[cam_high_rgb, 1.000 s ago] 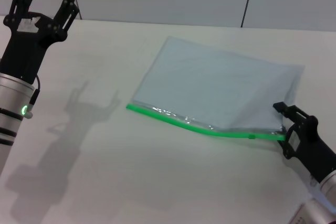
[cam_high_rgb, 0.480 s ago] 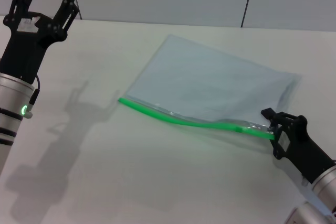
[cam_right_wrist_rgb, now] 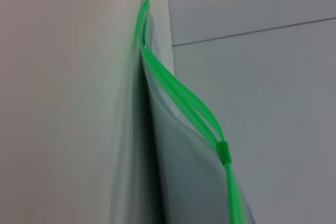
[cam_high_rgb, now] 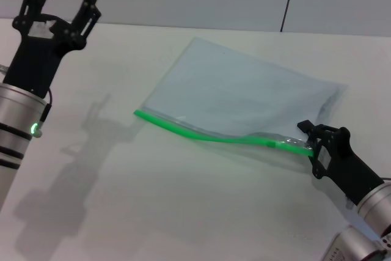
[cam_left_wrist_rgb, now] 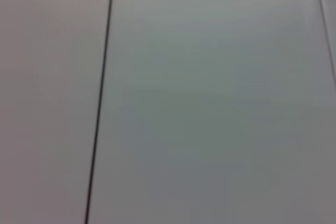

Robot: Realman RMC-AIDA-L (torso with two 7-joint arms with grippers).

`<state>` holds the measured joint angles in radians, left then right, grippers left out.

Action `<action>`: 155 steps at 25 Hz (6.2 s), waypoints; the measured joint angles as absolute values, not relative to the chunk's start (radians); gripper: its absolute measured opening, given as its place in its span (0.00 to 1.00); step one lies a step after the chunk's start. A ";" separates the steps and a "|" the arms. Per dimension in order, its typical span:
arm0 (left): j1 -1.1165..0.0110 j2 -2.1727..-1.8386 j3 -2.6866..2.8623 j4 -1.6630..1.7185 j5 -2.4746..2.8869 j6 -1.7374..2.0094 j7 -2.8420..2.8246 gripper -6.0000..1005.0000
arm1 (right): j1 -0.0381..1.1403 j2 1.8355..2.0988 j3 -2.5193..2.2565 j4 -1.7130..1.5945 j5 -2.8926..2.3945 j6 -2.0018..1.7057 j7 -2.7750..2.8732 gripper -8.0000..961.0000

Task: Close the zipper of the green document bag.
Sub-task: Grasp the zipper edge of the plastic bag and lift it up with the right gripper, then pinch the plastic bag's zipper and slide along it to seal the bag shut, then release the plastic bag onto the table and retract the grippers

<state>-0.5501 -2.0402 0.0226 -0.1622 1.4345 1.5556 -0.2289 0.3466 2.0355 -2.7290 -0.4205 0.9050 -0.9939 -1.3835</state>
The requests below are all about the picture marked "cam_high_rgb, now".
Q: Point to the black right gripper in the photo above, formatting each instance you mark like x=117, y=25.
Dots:
x=348, y=163

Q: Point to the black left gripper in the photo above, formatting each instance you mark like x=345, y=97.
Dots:
x=35, y=56

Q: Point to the transparent green zip document bag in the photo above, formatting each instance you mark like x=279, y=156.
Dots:
x=229, y=90

